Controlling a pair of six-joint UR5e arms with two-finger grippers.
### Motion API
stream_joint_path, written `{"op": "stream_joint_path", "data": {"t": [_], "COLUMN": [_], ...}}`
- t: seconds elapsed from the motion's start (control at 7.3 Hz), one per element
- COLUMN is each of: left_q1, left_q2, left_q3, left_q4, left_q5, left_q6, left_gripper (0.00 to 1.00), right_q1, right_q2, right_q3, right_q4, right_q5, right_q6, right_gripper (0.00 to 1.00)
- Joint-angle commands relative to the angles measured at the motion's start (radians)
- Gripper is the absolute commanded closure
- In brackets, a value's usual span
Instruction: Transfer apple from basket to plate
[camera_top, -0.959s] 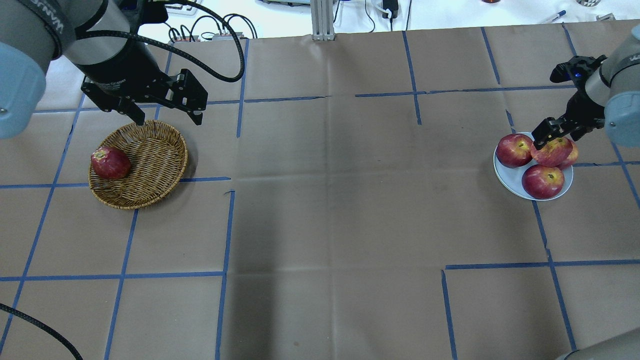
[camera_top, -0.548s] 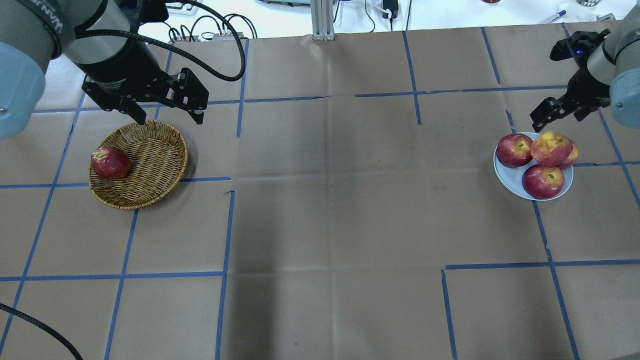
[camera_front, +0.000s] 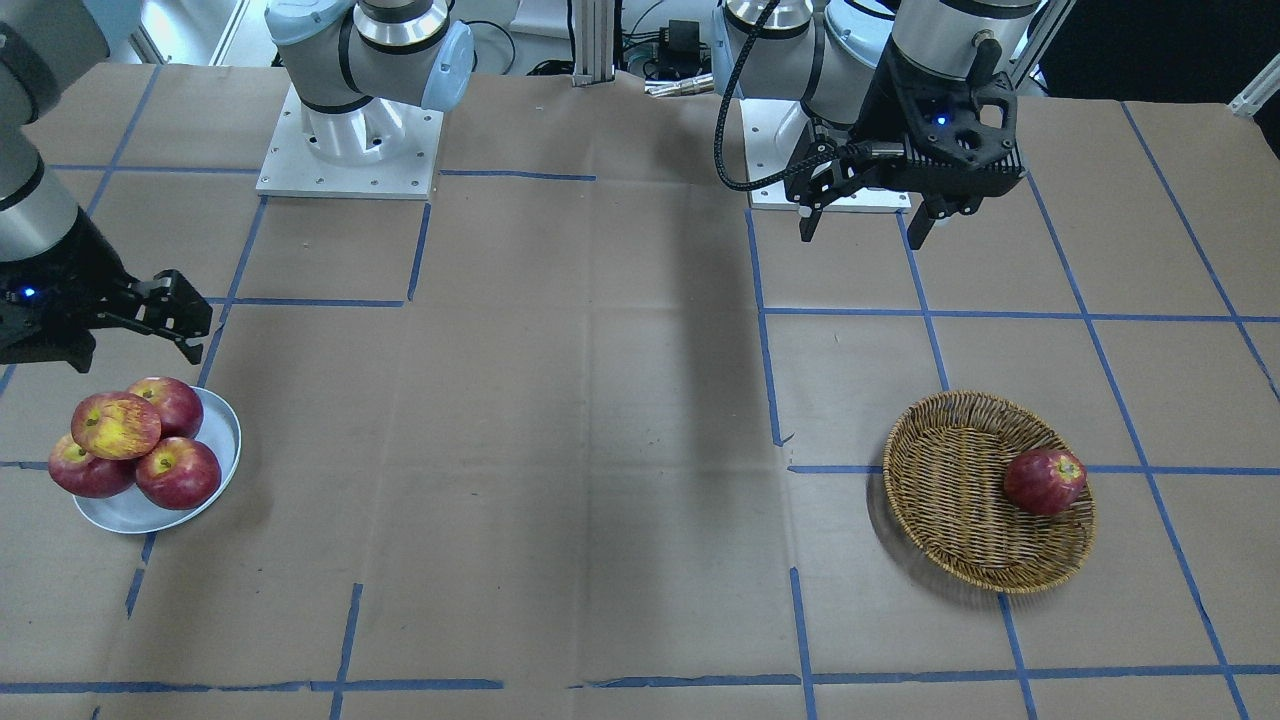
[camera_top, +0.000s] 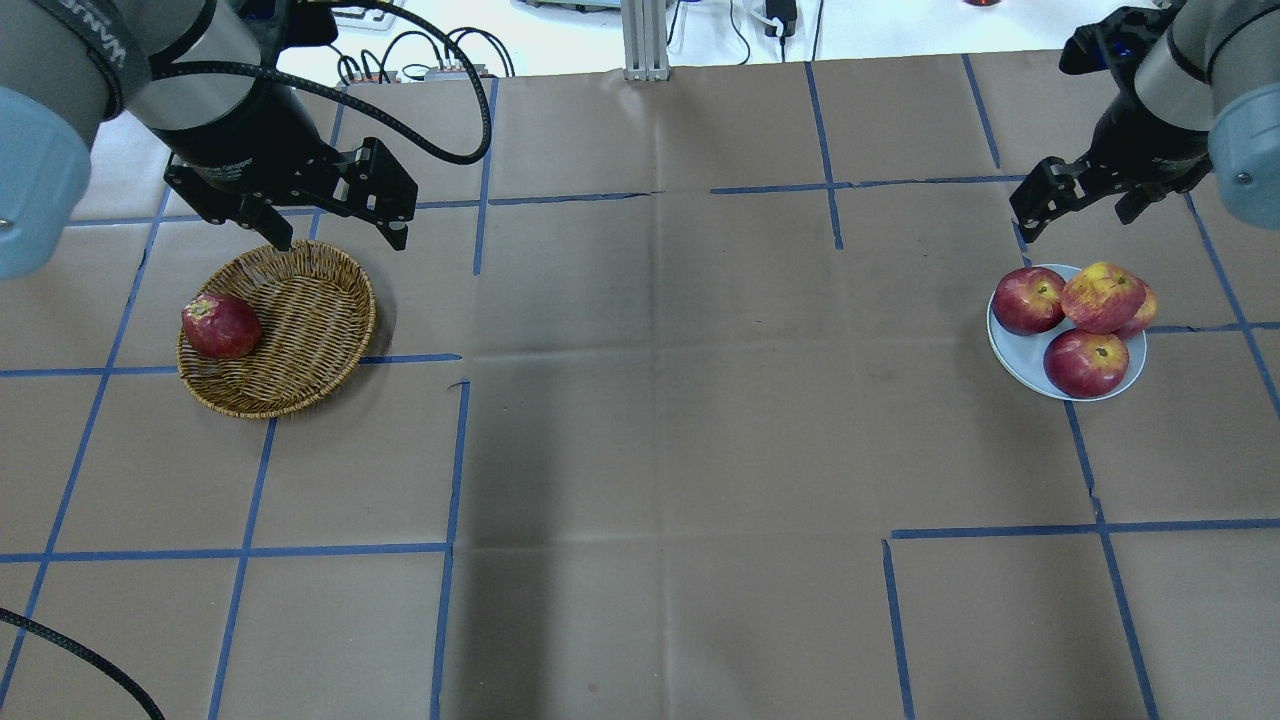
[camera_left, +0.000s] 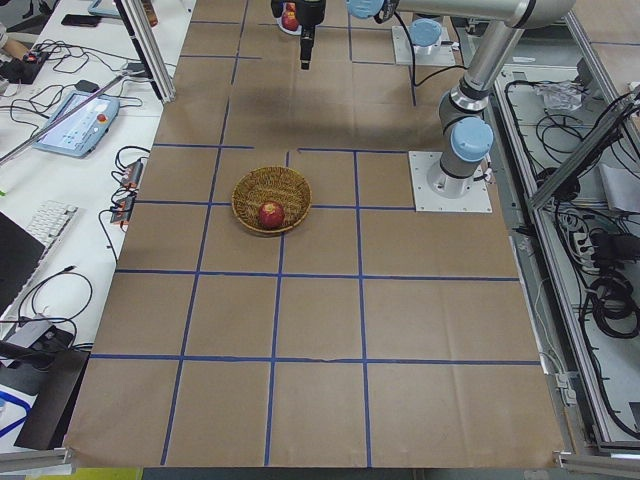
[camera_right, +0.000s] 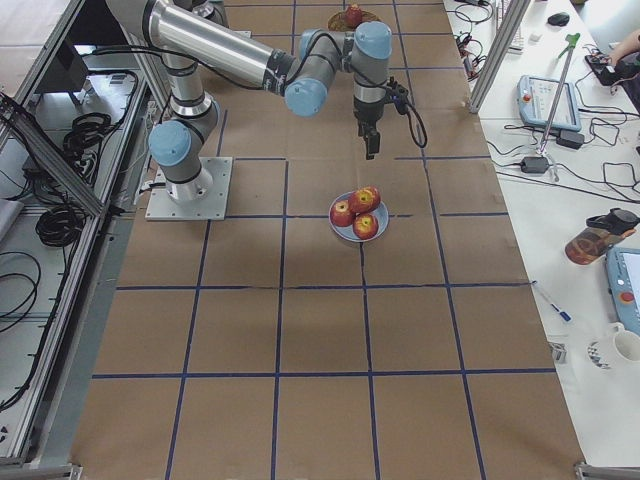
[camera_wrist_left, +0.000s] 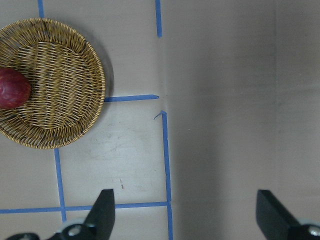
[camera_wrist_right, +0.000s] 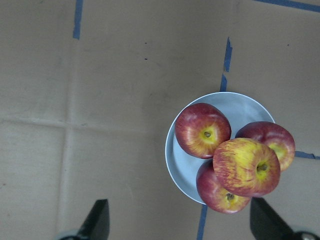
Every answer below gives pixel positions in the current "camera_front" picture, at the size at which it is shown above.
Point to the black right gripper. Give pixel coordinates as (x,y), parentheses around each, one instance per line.
(82,262)

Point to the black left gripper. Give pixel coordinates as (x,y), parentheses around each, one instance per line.
(886,112)

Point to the red yellow apple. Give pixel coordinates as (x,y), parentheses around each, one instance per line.
(116,425)

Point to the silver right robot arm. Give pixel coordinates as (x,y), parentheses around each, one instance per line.
(547,200)

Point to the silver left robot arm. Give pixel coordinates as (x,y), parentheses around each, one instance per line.
(823,56)

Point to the red apple on plate back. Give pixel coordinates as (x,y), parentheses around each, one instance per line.
(180,409)

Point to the red apple on plate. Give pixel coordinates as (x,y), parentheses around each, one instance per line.
(85,475)
(180,409)
(179,473)

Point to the red apple on plate front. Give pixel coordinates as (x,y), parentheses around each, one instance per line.
(179,473)

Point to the light blue plate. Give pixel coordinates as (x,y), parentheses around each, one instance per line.
(131,512)

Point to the woven wicker basket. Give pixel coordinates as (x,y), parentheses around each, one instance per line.
(943,469)

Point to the dark red apple in basket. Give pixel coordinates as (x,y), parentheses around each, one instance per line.
(1044,481)

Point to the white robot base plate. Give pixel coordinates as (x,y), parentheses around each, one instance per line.
(384,150)

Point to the aluminium frame post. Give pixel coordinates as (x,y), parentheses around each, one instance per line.
(593,35)

